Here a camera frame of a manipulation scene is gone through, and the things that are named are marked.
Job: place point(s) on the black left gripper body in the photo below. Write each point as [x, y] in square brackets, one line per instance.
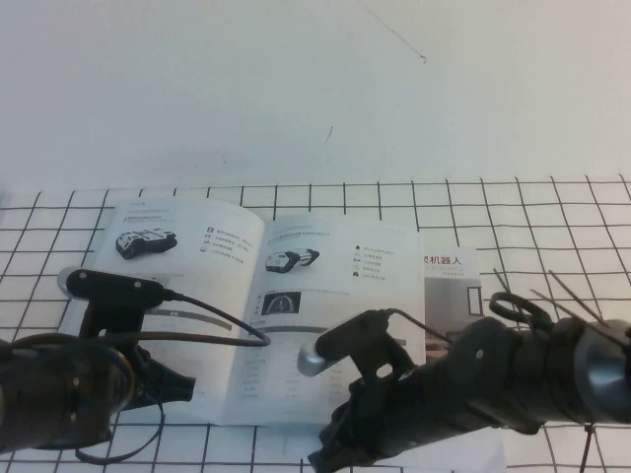
[139, 379]

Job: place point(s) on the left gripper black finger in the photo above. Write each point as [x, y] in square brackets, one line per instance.
[167, 378]
[170, 394]

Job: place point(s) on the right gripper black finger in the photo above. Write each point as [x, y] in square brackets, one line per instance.
[345, 454]
[337, 424]

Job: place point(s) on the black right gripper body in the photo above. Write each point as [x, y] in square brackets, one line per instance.
[389, 419]

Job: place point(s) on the AgileX robotics catalogue booklet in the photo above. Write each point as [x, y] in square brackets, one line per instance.
[453, 295]
[227, 276]

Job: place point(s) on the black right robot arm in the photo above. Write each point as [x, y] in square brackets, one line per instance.
[493, 374]

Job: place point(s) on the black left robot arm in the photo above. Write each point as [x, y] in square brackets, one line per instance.
[39, 389]

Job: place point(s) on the thin black zip tie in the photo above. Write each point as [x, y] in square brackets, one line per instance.
[502, 279]
[577, 296]
[586, 448]
[554, 301]

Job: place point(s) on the white black-grid tablecloth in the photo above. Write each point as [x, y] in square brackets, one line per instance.
[542, 222]

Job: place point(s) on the right wrist camera black silver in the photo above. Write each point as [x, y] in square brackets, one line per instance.
[345, 335]

